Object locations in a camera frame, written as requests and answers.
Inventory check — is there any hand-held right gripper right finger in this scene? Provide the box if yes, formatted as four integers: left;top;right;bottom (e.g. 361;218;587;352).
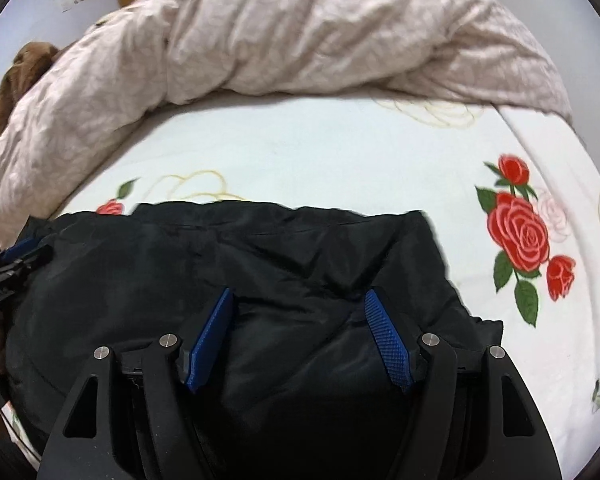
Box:
363;288;564;480

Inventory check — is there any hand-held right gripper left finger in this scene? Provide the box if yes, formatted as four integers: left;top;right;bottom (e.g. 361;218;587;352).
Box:
36;287;235;480

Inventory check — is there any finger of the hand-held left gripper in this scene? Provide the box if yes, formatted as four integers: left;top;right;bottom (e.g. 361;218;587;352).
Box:
2;246;52;277
0;237;45;263

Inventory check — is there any black puffer jacket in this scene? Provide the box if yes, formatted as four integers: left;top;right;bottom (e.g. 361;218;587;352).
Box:
2;199;505;480

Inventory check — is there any brown plush blanket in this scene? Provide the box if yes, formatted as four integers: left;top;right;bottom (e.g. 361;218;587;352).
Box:
0;42;63;148

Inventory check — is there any white rose print bed sheet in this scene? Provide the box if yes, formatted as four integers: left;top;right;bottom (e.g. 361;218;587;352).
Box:
0;92;600;466

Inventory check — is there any pink crumpled duvet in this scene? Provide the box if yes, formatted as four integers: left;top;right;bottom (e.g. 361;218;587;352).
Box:
0;0;573;256

